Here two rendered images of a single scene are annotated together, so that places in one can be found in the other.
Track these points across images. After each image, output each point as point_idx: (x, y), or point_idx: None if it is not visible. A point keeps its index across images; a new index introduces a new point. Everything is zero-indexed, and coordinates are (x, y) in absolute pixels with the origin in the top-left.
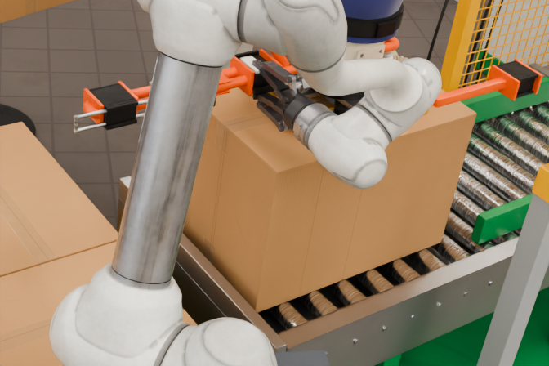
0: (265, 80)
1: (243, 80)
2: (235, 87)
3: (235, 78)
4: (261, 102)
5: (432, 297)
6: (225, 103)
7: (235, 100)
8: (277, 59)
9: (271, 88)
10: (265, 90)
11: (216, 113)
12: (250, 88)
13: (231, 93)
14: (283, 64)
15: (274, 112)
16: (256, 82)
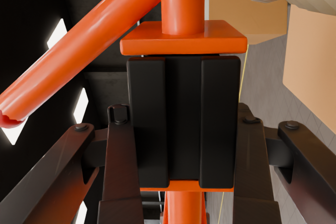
0: (179, 126)
1: (172, 196)
2: (191, 223)
3: (167, 209)
4: (275, 162)
5: None
6: (328, 65)
7: (333, 33)
8: (135, 17)
9: (219, 109)
10: (218, 143)
11: (335, 122)
12: (201, 191)
13: (319, 18)
14: None
15: (321, 212)
16: (167, 187)
